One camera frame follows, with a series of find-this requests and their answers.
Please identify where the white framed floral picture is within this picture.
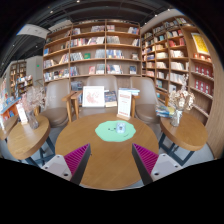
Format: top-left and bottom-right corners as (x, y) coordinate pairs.
(81, 85), (106, 108)

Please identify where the angled wooden bookshelf unit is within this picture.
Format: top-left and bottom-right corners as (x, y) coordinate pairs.
(140, 14), (224, 118)

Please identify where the green smiley-face mouse pad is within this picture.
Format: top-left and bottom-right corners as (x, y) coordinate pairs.
(94, 119), (137, 143)

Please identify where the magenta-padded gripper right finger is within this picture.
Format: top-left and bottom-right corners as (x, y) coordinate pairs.
(131, 143), (184, 186)

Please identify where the transparent computer mouse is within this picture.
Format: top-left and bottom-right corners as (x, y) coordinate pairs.
(115, 122), (127, 135)

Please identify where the white ceiling panel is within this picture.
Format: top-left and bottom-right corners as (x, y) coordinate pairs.
(16, 23), (51, 40)

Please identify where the white sign on wooden base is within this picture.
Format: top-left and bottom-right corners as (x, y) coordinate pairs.
(116, 89), (133, 121)

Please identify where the distant wooden bookshelf unit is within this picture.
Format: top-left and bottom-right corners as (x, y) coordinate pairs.
(8, 59), (34, 98)

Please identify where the stack of colourful books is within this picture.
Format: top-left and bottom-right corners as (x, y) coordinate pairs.
(154, 104), (176, 118)

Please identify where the small white table sign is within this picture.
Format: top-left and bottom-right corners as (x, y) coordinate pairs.
(15, 102), (29, 125)

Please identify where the dark blue book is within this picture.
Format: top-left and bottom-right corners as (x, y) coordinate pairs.
(104, 90), (118, 108)

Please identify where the brown armchair with wooden arms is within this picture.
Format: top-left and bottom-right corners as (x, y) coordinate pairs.
(39, 79), (78, 128)
(129, 76), (169, 125)
(70, 74), (119, 119)

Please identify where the round wooden side table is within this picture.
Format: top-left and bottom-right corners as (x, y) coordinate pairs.
(158, 111), (209, 167)
(6, 114), (56, 168)

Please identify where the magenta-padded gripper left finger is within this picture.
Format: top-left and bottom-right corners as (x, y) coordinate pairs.
(40, 143), (92, 186)

